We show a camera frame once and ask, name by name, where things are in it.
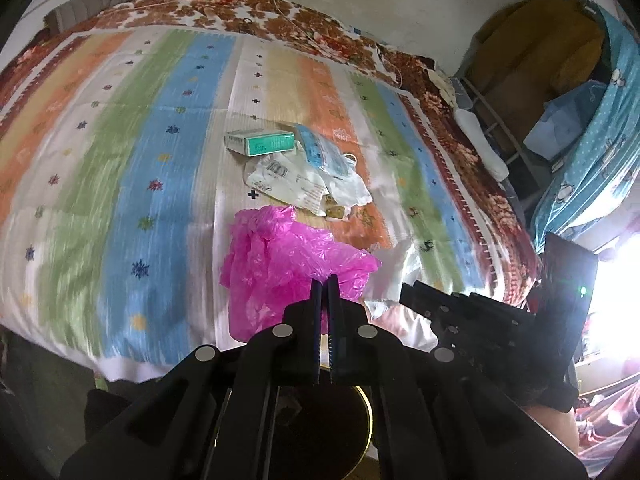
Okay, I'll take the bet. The pink plastic bag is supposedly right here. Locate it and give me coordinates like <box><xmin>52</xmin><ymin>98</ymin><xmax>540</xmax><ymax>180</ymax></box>
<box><xmin>219</xmin><ymin>206</ymin><xmax>381</xmax><ymax>342</ymax></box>

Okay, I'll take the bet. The white plastic wrapper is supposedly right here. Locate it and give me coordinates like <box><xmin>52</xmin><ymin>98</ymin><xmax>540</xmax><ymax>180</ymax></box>
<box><xmin>243</xmin><ymin>153</ymin><xmax>373</xmax><ymax>218</ymax></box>

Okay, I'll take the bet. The blue face mask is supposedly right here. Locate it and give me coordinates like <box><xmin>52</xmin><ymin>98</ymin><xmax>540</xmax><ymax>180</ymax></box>
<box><xmin>294</xmin><ymin>124</ymin><xmax>352</xmax><ymax>178</ymax></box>

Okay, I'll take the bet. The dark round trash bin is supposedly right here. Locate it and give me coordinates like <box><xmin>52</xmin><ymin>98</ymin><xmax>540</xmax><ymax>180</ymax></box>
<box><xmin>209</xmin><ymin>365</ymin><xmax>374</xmax><ymax>480</ymax></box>

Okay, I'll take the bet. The blue dotted hanging cloth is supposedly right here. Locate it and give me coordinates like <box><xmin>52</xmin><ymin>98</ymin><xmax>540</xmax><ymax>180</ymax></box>
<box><xmin>528</xmin><ymin>9</ymin><xmax>639</xmax><ymax>254</ymax></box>

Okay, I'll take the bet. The striped colourful bed sheet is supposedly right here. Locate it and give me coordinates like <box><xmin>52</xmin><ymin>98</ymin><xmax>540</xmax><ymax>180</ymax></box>
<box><xmin>1</xmin><ymin>26</ymin><xmax>504</xmax><ymax>382</ymax></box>

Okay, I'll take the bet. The green white carton box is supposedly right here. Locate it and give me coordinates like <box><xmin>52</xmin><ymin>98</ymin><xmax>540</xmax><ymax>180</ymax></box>
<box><xmin>224</xmin><ymin>130</ymin><xmax>295</xmax><ymax>157</ymax></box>

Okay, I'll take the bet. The brown hanging garment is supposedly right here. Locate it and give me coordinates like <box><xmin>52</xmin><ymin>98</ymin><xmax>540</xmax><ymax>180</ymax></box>
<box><xmin>465</xmin><ymin>0</ymin><xmax>605</xmax><ymax>156</ymax></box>

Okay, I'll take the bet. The grey rolled pillow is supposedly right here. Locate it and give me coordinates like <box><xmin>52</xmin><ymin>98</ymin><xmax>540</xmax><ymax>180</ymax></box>
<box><xmin>43</xmin><ymin>0</ymin><xmax>127</xmax><ymax>34</ymax></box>

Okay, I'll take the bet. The metal bed rail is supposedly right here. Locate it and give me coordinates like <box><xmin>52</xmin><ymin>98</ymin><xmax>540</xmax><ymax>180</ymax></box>
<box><xmin>451</xmin><ymin>77</ymin><xmax>537</xmax><ymax>182</ymax></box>

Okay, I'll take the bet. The white cloth on rail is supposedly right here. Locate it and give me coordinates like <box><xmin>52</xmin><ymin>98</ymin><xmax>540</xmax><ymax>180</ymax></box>
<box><xmin>454</xmin><ymin>108</ymin><xmax>509</xmax><ymax>182</ymax></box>

